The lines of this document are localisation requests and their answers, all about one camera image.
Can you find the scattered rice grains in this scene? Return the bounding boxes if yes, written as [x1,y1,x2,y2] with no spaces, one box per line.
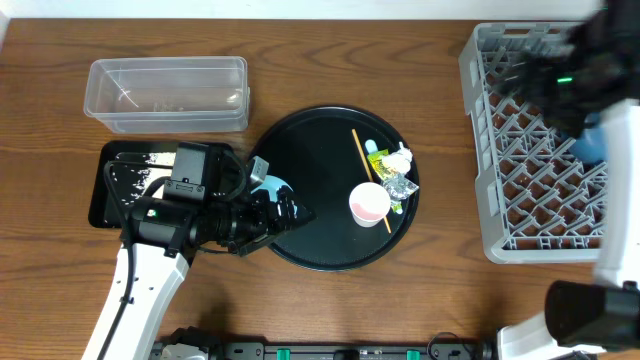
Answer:
[111,152,175,210]

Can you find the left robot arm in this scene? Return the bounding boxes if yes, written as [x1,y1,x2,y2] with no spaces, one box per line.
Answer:
[83,142,316,359]

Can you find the crumpled foil wrapper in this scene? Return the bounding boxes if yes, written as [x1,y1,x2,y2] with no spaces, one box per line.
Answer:
[382,174,419,201]

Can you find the green yellow wrapper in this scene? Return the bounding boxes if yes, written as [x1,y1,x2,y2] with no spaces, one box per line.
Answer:
[367,149,398,182]

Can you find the white light-blue bowl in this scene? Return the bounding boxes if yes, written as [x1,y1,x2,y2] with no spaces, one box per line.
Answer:
[252,175,290,202]

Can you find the crumpled white tissue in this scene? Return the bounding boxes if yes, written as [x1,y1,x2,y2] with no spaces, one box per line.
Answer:
[382,142,413,175]

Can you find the wooden chopstick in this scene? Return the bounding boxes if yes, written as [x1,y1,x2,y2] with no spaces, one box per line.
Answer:
[351,128,391,234]

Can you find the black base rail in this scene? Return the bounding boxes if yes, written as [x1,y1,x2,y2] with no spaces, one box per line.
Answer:
[149,327,499,360]

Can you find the dark blue plate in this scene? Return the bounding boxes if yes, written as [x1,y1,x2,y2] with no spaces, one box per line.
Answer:
[569,113,608,165]

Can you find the pink cup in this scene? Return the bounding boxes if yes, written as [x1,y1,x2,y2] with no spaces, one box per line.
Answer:
[348,182,391,228]

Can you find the grey dishwasher rack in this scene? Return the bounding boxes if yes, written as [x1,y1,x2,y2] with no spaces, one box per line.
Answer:
[459,22,639,264]

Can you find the round black serving tray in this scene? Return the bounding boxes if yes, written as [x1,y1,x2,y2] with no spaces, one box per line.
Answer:
[250,106,419,271]

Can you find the black rectangular tray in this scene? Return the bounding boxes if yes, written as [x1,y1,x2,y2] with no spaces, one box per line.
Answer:
[88,140,235,230]

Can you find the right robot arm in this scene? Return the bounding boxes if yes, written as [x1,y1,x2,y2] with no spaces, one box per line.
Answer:
[494,0,639,359]

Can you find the light blue plastic spoon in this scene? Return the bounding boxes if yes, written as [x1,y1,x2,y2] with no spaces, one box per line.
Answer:
[365,139,378,154]

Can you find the clear plastic bin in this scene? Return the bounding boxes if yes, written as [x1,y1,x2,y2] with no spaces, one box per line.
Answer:
[84,56,250,134]

